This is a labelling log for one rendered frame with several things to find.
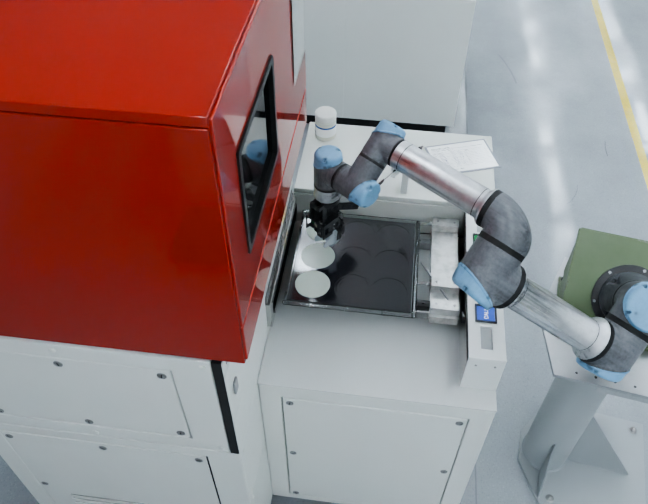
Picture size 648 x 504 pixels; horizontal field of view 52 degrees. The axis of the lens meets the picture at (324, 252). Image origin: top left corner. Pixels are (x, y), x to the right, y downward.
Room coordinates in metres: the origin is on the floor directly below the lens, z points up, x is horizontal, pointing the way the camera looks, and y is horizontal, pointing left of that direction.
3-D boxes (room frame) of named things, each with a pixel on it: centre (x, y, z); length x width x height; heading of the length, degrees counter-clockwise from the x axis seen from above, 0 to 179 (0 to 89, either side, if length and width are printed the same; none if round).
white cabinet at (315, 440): (1.35, -0.20, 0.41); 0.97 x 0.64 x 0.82; 173
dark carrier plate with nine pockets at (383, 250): (1.28, -0.09, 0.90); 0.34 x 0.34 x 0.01; 83
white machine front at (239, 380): (1.12, 0.16, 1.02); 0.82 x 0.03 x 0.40; 173
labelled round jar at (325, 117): (1.78, 0.00, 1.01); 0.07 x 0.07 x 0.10
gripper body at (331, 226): (1.32, 0.00, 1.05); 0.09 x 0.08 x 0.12; 136
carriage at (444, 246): (1.27, -0.35, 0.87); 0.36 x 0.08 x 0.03; 173
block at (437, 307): (1.11, -0.33, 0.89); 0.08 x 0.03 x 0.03; 83
